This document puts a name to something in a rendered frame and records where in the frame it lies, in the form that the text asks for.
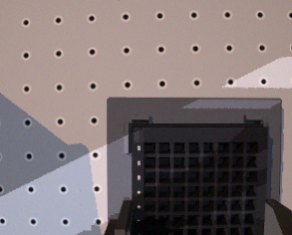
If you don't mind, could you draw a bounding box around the black well plate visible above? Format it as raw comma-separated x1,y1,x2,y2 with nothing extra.
132,123,268,235

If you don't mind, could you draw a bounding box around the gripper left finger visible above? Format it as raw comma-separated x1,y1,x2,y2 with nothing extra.
104,200,135,235

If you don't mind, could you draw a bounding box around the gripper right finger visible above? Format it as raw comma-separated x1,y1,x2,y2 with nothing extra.
264,199,292,235

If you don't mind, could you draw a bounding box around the grey perforated base plate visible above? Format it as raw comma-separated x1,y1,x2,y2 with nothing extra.
0,0,292,235

